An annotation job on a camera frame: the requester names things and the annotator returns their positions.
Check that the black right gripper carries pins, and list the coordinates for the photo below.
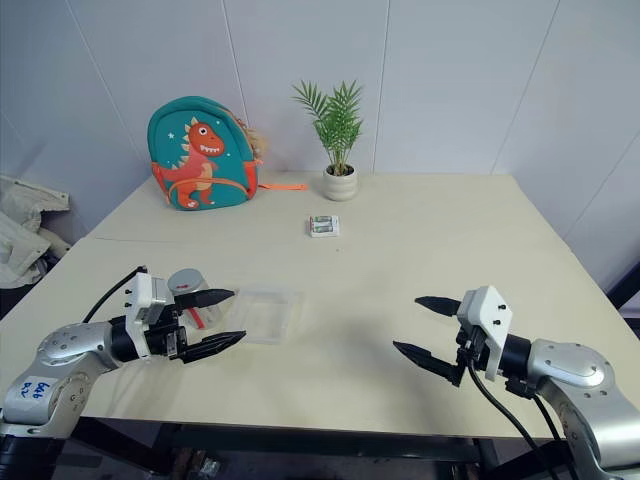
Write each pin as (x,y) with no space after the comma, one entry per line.
(472,347)

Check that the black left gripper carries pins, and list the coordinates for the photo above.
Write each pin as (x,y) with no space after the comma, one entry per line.
(167,342)

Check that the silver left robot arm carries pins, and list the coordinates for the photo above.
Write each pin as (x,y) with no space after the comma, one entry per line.
(65,350)

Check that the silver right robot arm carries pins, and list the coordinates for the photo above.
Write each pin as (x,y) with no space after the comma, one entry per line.
(575,375)

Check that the clear plastic tube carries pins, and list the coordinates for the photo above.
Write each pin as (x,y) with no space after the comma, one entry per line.
(210,315)

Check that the clear plastic container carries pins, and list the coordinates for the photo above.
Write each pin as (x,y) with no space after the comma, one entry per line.
(265,315)

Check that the teal dinosaur backpack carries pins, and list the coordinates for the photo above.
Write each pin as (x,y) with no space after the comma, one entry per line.
(200,150)

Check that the green plant in white pot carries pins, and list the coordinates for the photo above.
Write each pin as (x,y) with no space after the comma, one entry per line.
(340,182)

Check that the beige furry pendant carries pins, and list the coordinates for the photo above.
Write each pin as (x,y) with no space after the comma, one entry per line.
(257,141)

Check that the dark furniture piece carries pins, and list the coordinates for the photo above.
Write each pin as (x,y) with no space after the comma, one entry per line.
(625,292)

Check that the beige jacket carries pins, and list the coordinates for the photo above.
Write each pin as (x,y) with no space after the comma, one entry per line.
(20,225)

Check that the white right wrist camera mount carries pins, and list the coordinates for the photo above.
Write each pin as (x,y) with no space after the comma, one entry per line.
(487,310)

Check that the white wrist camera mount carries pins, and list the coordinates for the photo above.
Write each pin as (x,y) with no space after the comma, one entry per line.
(140,295)
(487,310)

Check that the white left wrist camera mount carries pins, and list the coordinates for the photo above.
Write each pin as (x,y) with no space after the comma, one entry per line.
(140,295)

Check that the black table frame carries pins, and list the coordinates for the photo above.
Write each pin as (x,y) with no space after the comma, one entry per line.
(300,440)

